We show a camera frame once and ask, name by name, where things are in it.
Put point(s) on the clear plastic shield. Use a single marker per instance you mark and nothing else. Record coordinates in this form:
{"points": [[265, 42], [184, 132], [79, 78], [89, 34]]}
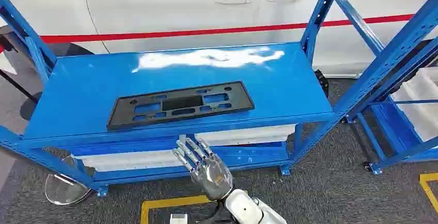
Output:
{"points": [[63, 191]]}

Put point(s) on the blue metal shelf rack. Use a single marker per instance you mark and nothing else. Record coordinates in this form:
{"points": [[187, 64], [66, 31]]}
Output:
{"points": [[85, 96]]}

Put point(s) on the yellow floor tape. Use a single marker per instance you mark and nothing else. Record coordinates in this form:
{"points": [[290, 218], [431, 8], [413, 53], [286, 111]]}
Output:
{"points": [[427, 185], [164, 202]]}

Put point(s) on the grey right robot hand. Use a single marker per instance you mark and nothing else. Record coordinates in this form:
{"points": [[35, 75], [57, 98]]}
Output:
{"points": [[212, 176]]}

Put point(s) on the white plastic bin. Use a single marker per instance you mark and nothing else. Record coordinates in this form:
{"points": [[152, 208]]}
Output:
{"points": [[421, 102], [130, 161], [246, 134]]}

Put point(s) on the white car body red stripe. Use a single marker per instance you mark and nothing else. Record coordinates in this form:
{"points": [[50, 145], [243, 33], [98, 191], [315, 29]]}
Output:
{"points": [[171, 7]]}

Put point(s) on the blue metal rack frame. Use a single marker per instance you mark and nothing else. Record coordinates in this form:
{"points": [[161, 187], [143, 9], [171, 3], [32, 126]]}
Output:
{"points": [[393, 55]]}

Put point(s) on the black plastic slotted plate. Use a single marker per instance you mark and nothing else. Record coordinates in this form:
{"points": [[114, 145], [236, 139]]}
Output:
{"points": [[232, 108]]}

